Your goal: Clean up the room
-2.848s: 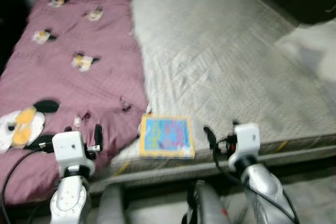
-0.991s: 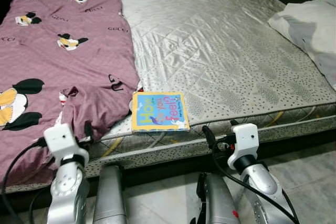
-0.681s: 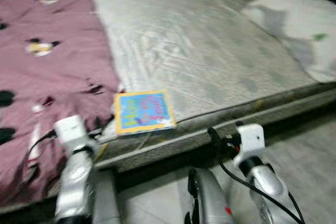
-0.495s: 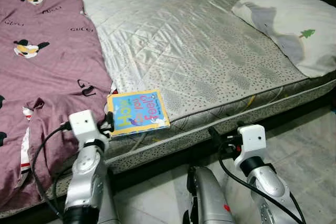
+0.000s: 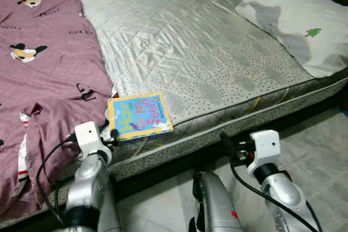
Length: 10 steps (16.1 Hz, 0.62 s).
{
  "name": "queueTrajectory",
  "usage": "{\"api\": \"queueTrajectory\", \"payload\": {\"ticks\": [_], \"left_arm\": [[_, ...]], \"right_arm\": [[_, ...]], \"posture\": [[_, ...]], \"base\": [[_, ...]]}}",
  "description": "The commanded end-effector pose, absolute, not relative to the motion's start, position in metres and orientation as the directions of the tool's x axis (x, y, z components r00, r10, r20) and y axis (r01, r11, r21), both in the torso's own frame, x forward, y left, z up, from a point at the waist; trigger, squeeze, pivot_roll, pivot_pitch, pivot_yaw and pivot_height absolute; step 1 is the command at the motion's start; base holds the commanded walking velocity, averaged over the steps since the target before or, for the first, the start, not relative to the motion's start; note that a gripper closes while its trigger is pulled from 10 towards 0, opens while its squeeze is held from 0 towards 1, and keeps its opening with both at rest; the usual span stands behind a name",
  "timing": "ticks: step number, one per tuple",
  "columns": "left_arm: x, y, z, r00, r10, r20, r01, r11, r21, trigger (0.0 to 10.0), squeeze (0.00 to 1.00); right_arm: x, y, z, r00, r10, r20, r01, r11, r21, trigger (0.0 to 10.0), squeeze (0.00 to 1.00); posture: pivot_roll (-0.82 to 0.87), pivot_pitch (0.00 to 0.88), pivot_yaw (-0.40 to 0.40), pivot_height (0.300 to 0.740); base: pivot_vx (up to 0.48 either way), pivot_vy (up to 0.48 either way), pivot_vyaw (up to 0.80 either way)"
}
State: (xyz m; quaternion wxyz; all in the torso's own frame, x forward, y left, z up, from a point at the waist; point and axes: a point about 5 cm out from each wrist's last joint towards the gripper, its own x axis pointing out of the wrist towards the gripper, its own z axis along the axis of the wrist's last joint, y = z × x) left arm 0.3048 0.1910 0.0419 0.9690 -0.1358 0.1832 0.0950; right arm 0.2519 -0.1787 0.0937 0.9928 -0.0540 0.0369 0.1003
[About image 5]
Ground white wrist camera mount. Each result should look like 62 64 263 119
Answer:
73 121 113 160
247 129 281 176

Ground white quilted mattress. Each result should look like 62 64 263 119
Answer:
0 0 348 228

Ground white pillow with green tree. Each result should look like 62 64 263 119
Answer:
235 0 348 79

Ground grey left robot leg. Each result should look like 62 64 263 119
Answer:
107 180 125 232

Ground grey right robot leg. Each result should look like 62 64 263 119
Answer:
190 169 243 232

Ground blue yellow children's book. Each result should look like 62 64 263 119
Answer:
107 92 175 142

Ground black bed frame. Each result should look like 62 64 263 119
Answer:
0 88 348 232

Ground grey robot leg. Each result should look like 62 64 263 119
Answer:
190 169 243 232
107 180 125 232

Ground purple cartoon mouse blanket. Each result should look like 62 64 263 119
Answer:
0 0 115 217

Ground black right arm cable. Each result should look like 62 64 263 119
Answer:
229 155 322 232

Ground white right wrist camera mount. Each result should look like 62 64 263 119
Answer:
247 129 281 176

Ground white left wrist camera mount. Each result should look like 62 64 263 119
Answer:
73 121 113 160

